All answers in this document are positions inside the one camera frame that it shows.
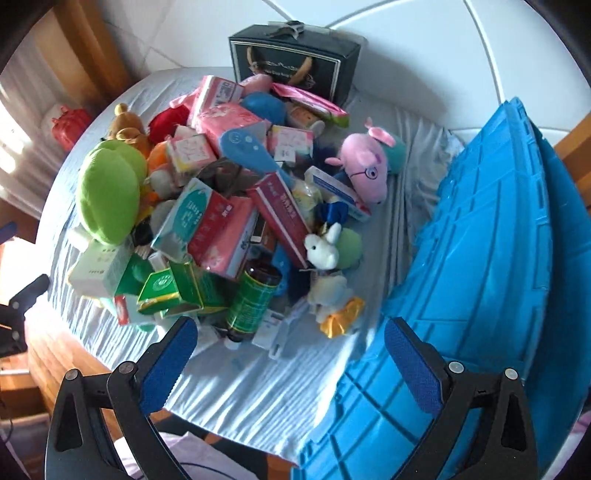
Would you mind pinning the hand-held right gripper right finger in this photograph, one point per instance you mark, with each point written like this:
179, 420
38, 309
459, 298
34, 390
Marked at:
413, 369

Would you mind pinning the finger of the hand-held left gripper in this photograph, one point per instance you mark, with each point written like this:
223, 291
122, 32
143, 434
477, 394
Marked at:
5, 232
30, 293

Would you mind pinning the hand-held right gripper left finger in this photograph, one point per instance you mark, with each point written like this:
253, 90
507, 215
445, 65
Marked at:
168, 364

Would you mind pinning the blue plastic storage crate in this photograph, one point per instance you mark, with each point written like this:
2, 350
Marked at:
461, 277

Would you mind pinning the brown bottle green label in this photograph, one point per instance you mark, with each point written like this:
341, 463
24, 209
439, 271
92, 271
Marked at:
251, 300

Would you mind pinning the cream doll blue outfit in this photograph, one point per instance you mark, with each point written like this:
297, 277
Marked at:
332, 212

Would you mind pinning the small red white box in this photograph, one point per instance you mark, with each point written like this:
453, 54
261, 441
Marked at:
124, 310

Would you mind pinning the white box green print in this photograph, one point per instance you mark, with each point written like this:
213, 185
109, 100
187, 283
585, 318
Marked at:
99, 270

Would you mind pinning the green medicine box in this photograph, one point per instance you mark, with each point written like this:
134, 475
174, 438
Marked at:
175, 286

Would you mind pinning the green frog plush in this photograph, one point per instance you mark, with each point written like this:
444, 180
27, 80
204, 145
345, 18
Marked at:
108, 194

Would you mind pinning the white yellow duck plush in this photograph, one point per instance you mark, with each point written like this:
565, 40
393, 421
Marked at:
330, 290

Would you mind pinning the red bag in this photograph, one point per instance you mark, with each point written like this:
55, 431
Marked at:
71, 127

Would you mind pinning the pink tissue packet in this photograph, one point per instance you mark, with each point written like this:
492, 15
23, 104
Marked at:
226, 120
217, 235
214, 94

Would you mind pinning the teal tissue packet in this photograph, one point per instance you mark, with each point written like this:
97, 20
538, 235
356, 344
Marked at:
184, 217

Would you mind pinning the brown bear plush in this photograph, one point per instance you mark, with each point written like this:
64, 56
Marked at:
127, 129

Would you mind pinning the orange plush toy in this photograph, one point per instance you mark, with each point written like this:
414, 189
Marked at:
159, 159

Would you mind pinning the red medicine box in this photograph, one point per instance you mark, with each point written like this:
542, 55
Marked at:
277, 207

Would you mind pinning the red plush toy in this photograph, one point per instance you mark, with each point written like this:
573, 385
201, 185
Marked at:
166, 122

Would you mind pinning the white blue medicine box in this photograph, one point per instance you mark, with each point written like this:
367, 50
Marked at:
332, 187

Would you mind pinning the white pink paper box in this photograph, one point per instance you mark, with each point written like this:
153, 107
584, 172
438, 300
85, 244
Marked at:
291, 143
189, 152

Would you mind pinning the pink pig plush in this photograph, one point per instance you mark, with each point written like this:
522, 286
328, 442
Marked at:
364, 161

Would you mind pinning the blue plastic hand fan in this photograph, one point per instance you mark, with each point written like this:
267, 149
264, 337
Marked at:
240, 143

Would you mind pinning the blue plush toy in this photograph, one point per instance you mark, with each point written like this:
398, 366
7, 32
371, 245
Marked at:
263, 106

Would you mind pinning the long pink package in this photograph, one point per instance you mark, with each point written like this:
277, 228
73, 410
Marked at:
314, 104

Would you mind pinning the black gift box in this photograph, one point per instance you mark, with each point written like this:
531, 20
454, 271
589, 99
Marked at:
295, 60

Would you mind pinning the wooden bed frame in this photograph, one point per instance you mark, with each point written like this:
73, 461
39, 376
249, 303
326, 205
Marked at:
46, 364

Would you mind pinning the wooden headboard post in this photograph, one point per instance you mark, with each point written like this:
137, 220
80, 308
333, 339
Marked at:
575, 152
78, 41

